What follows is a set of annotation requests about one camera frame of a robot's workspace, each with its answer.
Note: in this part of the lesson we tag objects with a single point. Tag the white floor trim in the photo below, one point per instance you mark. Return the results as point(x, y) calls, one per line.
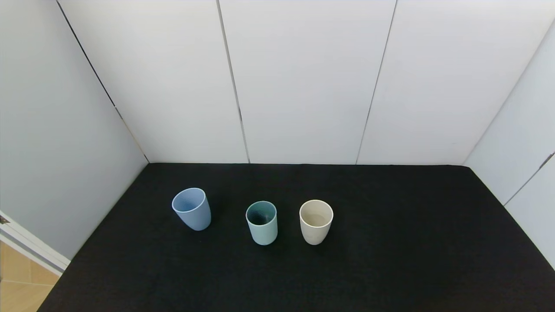
point(30, 250)

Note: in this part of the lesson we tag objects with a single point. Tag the light blue plastic cup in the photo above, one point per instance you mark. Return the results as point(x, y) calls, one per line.
point(193, 216)

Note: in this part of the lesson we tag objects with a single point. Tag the cream plastic cup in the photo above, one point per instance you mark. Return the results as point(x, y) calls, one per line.
point(315, 234)

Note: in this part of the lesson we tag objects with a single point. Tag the teal plastic cup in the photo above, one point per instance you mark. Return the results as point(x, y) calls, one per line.
point(262, 234)

